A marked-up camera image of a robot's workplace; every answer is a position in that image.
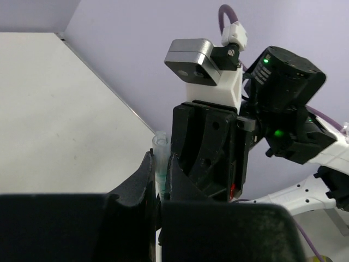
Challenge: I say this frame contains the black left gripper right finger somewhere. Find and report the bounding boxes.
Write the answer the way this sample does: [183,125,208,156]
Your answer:
[163,153,214,204]

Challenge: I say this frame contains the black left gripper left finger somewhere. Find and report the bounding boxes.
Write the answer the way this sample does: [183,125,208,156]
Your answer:
[105,152,156,261]

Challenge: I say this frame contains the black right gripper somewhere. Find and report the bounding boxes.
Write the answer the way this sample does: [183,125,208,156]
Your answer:
[171,100,256,201]

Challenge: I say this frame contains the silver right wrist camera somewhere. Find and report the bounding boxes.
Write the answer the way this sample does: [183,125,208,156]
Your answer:
[163,23,249,107]

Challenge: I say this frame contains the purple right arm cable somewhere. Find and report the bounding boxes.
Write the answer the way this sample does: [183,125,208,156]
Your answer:
[218,4,349,262]

